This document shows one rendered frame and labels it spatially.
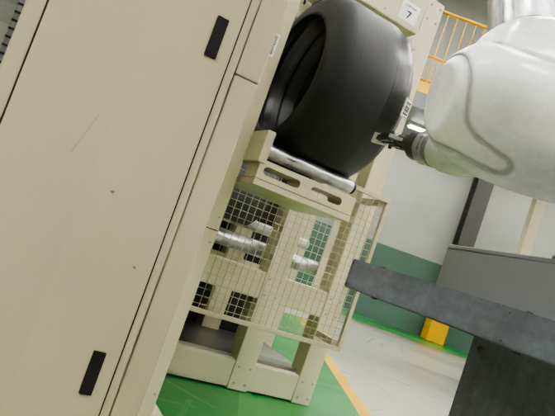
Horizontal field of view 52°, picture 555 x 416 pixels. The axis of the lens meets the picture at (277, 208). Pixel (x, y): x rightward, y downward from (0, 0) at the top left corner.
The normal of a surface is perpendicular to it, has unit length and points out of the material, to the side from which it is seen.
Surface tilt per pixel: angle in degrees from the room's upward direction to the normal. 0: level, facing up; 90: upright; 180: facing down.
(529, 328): 90
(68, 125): 90
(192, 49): 90
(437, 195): 90
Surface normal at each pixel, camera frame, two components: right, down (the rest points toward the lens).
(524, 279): -0.79, -0.32
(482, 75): -0.31, -0.35
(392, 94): 0.43, 0.10
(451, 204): 0.05, -0.06
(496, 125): -0.36, 0.34
